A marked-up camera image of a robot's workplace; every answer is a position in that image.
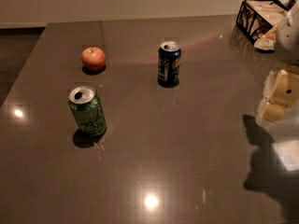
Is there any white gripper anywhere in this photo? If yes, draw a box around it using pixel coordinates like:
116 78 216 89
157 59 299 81
260 1 299 122

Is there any black wire napkin basket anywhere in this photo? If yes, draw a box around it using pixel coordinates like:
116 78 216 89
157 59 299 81
236 0 288 44

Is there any blue pepsi can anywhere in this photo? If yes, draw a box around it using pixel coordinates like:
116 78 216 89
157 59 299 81
158 41 181 87

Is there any green soda can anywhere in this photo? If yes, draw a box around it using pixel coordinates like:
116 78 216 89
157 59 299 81
69 86 107 136

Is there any red apple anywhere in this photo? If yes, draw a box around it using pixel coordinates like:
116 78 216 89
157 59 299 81
80 47 107 71

